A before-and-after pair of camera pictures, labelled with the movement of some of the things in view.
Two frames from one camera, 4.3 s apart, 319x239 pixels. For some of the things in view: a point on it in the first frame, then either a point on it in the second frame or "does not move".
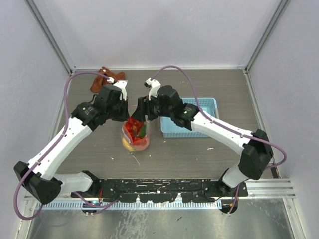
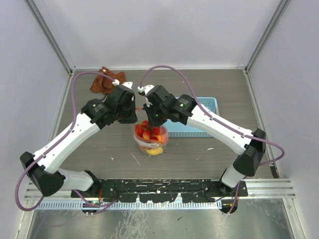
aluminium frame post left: (50, 36) does not move
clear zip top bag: (136, 136) -> (151, 140)
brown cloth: (99, 80) does not move
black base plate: (160, 190) does not move
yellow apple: (127, 146) -> (155, 151)
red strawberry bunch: (133, 129) -> (147, 132)
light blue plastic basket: (170, 128) does not move
